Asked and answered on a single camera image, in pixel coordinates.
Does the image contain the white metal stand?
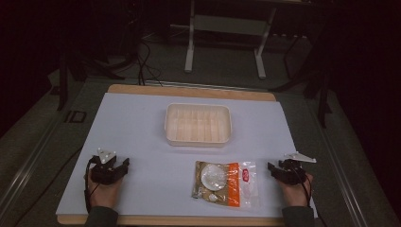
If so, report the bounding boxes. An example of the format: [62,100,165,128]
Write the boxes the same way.
[183,0,279,80]

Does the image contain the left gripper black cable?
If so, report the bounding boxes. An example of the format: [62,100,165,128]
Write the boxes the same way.
[82,155,101,214]

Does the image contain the black metal stand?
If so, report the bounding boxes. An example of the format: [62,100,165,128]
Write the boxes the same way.
[56,51,70,112]

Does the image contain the white table mat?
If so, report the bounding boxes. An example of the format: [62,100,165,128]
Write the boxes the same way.
[55,92,319,219]

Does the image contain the beige plastic tray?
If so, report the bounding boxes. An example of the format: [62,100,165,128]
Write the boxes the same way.
[164,102,234,148]

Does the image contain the clear orange snack packet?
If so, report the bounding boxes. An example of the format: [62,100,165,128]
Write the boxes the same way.
[191,160,261,209]

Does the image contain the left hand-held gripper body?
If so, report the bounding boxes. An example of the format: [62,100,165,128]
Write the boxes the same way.
[89,147,125,186]

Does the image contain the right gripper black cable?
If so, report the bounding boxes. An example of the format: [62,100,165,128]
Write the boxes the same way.
[292,166,314,208]

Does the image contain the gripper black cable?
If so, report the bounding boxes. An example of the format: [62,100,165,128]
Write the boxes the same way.
[82,155,101,214]
[292,166,314,208]

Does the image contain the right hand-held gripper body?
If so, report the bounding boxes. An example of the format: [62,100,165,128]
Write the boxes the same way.
[277,151,318,186]

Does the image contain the person's right hand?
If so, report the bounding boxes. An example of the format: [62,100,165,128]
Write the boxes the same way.
[278,172,314,208]

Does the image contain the black floor cables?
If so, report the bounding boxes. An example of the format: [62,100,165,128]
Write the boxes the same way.
[135,39,165,88]

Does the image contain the person's left hand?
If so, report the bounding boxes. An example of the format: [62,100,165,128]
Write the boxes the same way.
[86,167,125,210]

